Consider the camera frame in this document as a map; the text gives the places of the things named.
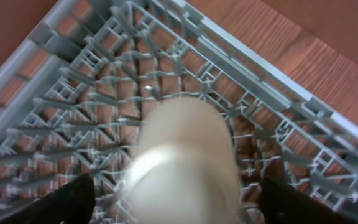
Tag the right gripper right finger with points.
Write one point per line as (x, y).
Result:
(282, 204)

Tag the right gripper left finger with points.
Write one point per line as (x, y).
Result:
(74, 202)

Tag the white cup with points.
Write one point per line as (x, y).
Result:
(184, 169)

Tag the grey dishwasher rack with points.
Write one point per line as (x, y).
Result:
(74, 95)

